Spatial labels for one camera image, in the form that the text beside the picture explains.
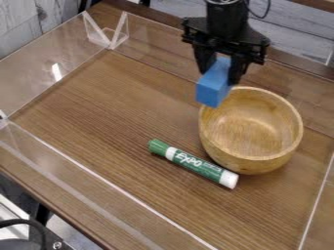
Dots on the black stand with cable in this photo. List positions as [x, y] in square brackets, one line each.
[48, 232]

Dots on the clear acrylic corner bracket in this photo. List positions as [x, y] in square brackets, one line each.
[107, 37]

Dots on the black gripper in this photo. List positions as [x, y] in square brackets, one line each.
[232, 39]

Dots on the clear acrylic front wall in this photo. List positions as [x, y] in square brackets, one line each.
[115, 218]

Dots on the blue rectangular block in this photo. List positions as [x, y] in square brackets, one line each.
[212, 88]

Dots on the green Expo marker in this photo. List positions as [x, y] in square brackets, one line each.
[212, 172]

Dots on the brown wooden bowl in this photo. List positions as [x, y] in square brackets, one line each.
[252, 132]

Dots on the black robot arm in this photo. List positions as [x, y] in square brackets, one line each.
[228, 11]

